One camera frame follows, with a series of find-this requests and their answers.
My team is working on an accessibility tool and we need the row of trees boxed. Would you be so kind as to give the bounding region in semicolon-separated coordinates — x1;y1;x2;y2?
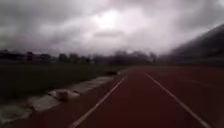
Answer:
0;49;158;66

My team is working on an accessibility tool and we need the red running track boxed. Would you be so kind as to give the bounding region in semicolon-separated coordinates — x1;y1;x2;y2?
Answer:
0;65;224;128

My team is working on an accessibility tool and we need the grass field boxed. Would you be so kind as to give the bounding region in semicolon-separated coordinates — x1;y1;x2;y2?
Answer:
0;63;131;105

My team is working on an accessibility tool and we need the grey concrete kerb strip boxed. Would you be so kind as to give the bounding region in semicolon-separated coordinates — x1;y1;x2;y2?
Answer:
0;68;131;125

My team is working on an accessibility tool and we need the grandstand building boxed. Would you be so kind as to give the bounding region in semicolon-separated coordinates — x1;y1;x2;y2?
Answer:
156;24;224;68

